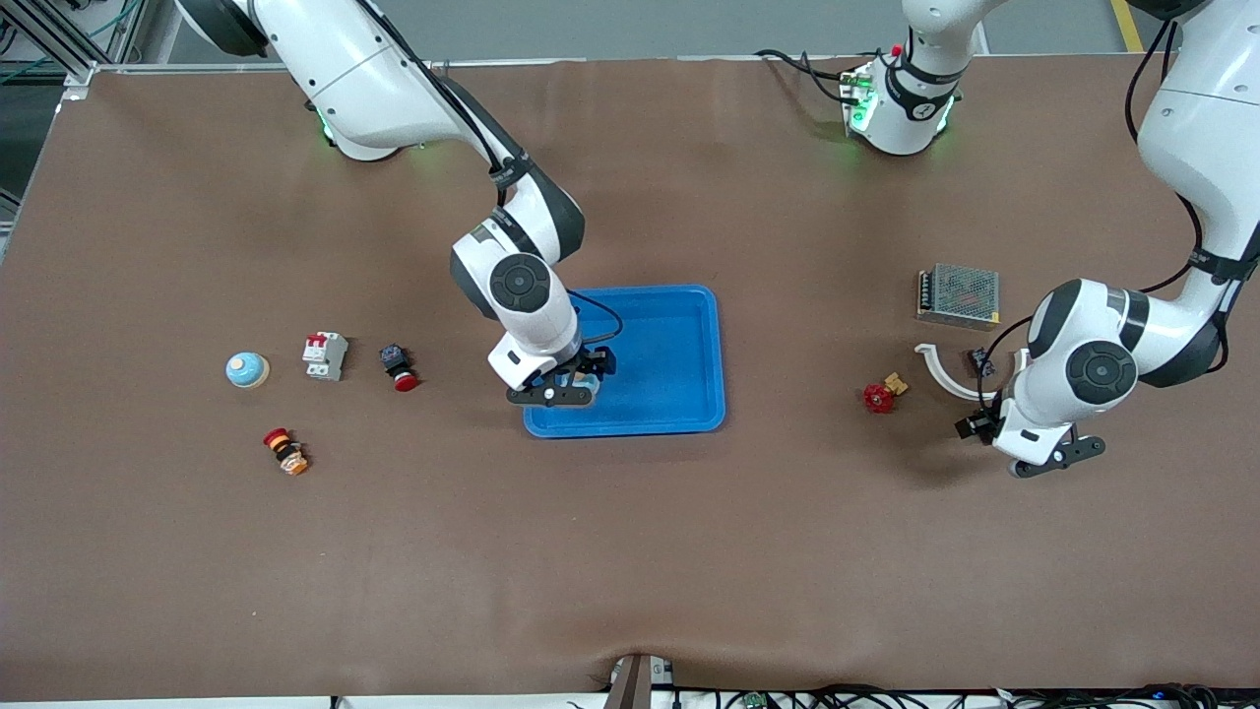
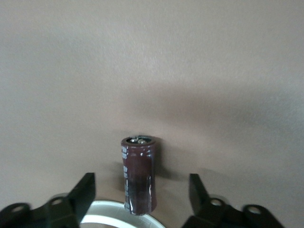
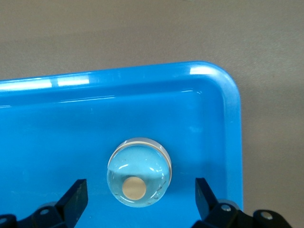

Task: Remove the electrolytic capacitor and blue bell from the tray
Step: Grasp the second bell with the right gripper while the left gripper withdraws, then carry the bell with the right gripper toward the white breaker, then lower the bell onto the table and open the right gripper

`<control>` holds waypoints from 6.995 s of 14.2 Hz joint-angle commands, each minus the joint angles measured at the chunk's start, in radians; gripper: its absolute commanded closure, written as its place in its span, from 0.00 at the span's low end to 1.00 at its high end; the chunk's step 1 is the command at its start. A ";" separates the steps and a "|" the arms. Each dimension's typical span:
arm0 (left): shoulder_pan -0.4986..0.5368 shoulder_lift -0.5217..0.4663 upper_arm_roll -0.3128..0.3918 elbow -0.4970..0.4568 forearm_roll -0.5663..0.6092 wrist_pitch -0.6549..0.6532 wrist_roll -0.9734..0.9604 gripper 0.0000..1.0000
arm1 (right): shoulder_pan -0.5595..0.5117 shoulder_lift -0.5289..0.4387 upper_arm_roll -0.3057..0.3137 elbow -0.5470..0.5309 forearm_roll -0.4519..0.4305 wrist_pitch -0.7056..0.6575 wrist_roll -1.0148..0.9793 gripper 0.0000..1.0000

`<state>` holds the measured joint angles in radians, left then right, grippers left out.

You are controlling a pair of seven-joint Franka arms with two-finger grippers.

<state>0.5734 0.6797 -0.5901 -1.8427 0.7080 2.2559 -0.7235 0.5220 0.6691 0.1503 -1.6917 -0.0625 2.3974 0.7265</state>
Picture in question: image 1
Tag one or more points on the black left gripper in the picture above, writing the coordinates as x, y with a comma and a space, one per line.
977, 423

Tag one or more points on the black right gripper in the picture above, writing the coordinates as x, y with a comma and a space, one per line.
598, 360

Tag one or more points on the light blue service bell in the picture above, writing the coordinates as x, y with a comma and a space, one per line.
247, 370
587, 384

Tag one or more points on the small black capacitor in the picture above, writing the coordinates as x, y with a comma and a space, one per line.
980, 363

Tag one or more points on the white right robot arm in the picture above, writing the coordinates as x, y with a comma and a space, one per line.
345, 69

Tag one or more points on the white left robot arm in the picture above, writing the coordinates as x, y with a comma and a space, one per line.
1211, 118

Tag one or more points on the white curved pipe clamp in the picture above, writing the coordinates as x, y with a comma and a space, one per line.
940, 374

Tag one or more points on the blue plastic tray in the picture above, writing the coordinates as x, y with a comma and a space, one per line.
660, 354

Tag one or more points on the metal mesh power supply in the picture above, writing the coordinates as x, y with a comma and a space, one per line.
960, 295

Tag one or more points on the white red circuit breaker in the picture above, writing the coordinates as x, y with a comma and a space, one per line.
326, 356

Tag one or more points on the red yellow emergency stop button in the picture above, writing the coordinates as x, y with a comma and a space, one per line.
285, 451

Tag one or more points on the red push button switch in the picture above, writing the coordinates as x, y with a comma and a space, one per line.
398, 366

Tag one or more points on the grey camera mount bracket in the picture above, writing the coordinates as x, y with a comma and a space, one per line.
635, 684

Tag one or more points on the aluminium table edge rail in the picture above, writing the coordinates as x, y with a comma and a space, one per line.
640, 61

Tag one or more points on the aluminium frame profile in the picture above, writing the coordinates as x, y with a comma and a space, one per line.
79, 77

